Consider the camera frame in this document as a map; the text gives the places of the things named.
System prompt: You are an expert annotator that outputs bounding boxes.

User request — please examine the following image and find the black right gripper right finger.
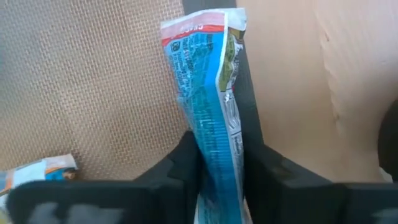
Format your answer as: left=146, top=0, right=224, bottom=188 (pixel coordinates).
left=242, top=139, right=398, bottom=224

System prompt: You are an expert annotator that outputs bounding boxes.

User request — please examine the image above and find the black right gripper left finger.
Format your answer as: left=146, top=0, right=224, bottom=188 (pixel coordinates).
left=6, top=130, right=203, bottom=224

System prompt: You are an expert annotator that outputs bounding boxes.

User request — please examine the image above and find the blue red-striped granola bar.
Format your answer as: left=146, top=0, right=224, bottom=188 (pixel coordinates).
left=160, top=7, right=254, bottom=224

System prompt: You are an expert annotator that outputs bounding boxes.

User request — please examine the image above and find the white blue granola bar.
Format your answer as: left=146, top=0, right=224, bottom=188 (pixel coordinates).
left=0, top=153, right=78, bottom=218

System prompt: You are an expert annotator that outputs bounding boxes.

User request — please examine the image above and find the black round object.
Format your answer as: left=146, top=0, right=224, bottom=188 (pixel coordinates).
left=377, top=98, right=398, bottom=183

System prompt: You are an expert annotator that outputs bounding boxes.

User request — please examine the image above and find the tan woven mesh surface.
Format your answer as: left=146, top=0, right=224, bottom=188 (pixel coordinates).
left=0, top=0, right=195, bottom=181

